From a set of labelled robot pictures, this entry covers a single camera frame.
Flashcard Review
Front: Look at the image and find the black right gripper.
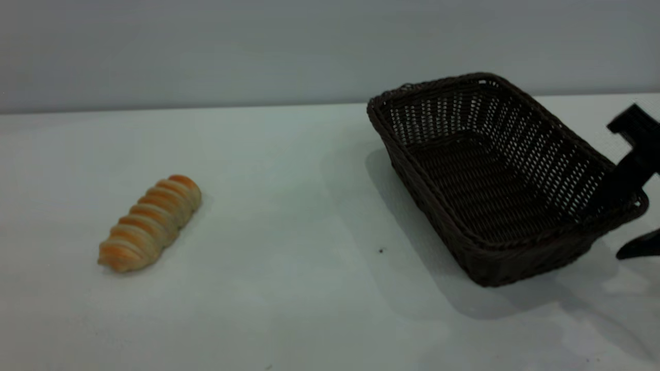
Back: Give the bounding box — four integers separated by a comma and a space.
592, 103, 660, 260

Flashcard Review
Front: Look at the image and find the striped golden bread roll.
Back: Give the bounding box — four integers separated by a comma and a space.
97, 175, 202, 273

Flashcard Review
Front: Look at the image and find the dark brown woven basket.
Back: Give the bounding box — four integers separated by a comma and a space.
367, 72, 649, 288

